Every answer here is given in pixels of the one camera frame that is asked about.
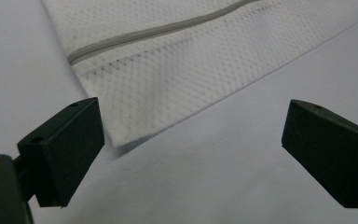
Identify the white mesh zipper bag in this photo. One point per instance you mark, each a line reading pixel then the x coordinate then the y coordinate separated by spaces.
pixel 174 77

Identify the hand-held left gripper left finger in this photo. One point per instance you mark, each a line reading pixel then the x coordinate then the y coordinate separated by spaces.
pixel 65 149

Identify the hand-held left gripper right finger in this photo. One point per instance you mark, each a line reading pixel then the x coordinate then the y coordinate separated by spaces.
pixel 332 155

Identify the white table mat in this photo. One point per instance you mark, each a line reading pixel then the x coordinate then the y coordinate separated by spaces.
pixel 230 174

